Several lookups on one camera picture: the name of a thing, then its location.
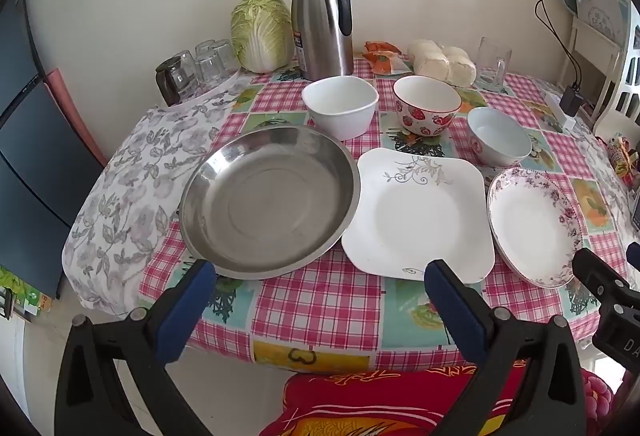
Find colourful candy packet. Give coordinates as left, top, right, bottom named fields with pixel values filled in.
left=605, top=133, right=640, bottom=178

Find grey teal cushion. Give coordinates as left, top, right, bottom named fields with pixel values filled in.
left=557, top=0, right=632, bottom=42

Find clear glass mug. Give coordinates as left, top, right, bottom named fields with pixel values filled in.
left=475, top=37, right=514, bottom=90

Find steel thermos jug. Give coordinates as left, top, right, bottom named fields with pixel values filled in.
left=291, top=0, right=355, bottom=82

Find dark blue panel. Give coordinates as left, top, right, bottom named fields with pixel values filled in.
left=0, top=0, right=107, bottom=300

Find black charger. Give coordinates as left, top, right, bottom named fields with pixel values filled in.
left=559, top=86, right=586, bottom=117

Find white power strip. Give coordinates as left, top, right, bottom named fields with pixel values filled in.
left=544, top=91, right=576, bottom=133

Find grey floral tablecloth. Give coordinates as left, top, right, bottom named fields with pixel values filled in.
left=61, top=68, right=640, bottom=317

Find white plastic chair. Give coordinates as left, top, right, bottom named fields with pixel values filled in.
left=592, top=28, right=640, bottom=143

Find pink board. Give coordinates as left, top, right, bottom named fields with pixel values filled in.
left=44, top=68, right=109, bottom=168

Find pink checked tablecloth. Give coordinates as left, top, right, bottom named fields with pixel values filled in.
left=137, top=56, right=632, bottom=374

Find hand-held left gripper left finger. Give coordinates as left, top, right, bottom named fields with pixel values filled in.
left=55, top=258, right=218, bottom=436

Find packaged white steamed buns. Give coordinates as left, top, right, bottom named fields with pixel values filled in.
left=407, top=39, right=477, bottom=86

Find white square bowl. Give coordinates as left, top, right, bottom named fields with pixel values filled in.
left=301, top=76, right=379, bottom=141

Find white round bowl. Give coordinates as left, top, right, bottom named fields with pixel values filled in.
left=467, top=107, right=532, bottom=168

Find napa cabbage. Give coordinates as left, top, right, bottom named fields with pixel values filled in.
left=230, top=0, right=295, bottom=73

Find strawberry print bowl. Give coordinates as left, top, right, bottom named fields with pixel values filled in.
left=392, top=75, right=462, bottom=137

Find black cable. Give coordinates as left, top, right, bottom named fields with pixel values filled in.
left=539, top=0, right=583, bottom=89
left=535, top=0, right=583, bottom=89

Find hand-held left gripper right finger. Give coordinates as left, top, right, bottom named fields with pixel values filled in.
left=422, top=258, right=586, bottom=436

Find green box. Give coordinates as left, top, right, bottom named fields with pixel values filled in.
left=0, top=263, right=53, bottom=317

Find white square plate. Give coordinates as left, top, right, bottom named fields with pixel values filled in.
left=341, top=147, right=496, bottom=284

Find orange snack packet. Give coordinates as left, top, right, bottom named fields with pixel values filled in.
left=370, top=53, right=417, bottom=76
left=364, top=40, right=403, bottom=56

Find floral oval plate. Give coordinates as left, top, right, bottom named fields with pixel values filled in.
left=486, top=167, right=585, bottom=289

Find red floral cushion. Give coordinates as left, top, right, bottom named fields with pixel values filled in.
left=260, top=363, right=617, bottom=436

